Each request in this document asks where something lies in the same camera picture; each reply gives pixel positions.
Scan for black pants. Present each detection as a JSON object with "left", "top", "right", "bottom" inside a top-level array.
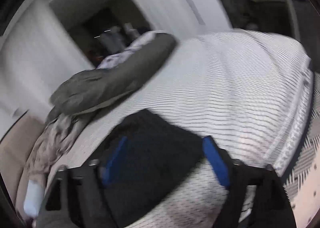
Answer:
[{"left": 99, "top": 109, "right": 203, "bottom": 227}]

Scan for light blue pillow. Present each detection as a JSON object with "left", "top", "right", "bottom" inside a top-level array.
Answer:
[{"left": 23, "top": 180, "right": 45, "bottom": 218}]

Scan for white honeycomb pattern mattress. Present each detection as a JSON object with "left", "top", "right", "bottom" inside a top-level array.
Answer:
[{"left": 44, "top": 29, "right": 315, "bottom": 228}]

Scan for beige headboard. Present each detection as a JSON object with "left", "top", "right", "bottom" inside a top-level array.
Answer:
[{"left": 1, "top": 112, "right": 44, "bottom": 208}]

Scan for grey crumpled duvet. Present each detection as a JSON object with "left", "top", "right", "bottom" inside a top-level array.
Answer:
[{"left": 25, "top": 32, "right": 177, "bottom": 186}]

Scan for white wardrobe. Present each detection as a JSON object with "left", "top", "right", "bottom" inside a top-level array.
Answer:
[{"left": 1, "top": 0, "right": 232, "bottom": 134}]

